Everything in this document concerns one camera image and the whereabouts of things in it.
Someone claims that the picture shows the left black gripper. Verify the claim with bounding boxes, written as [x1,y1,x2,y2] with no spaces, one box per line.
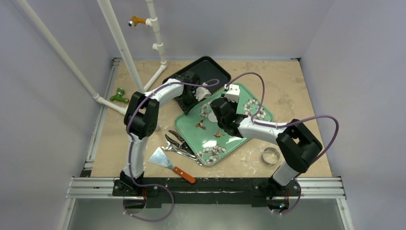
[177,92,200,115]

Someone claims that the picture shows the white dough ball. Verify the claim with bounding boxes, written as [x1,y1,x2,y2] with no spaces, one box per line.
[208,112,218,123]

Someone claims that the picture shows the green floral tray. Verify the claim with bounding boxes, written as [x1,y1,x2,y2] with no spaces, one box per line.
[174,83,273,166]

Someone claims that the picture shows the black plastic tray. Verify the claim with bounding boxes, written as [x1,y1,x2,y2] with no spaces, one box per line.
[162,56,231,115]

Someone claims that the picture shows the round metal cutter ring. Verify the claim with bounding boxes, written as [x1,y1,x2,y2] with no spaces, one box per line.
[261,147,282,166]

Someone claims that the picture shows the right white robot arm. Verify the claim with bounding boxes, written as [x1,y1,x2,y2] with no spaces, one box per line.
[210,98,322,195]

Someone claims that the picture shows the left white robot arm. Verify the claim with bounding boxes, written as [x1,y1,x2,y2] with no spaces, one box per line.
[120,71,210,196]

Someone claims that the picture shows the silver open-end wrench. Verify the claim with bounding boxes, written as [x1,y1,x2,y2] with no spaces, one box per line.
[161,141,203,166]

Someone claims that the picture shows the green plastic faucet tap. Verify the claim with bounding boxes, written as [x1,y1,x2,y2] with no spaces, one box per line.
[109,88,129,104]

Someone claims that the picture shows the orange faucet tap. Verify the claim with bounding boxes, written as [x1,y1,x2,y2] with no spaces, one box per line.
[127,15,147,27]

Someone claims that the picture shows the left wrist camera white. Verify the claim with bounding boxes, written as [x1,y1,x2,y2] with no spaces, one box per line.
[194,82,212,101]

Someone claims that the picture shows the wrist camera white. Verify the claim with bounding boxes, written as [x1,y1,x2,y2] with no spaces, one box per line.
[223,84,240,103]
[194,82,212,101]

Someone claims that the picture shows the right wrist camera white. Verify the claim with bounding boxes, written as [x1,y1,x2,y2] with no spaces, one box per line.
[223,84,240,103]

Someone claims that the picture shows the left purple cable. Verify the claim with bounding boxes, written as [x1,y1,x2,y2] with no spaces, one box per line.
[122,78,220,223]

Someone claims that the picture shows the black handled pliers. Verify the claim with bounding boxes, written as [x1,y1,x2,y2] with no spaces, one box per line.
[165,130,195,155]

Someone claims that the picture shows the metal scraper wooden handle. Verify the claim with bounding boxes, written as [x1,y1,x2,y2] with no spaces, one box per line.
[148,147,196,184]

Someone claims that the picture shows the white PVC pipe frame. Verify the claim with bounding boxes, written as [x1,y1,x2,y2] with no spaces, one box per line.
[16,0,168,115]

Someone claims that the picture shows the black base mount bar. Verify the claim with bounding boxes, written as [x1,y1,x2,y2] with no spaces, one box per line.
[112,172,301,211]

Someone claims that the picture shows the aluminium rail frame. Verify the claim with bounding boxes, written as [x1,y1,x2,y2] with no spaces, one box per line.
[57,57,354,230]

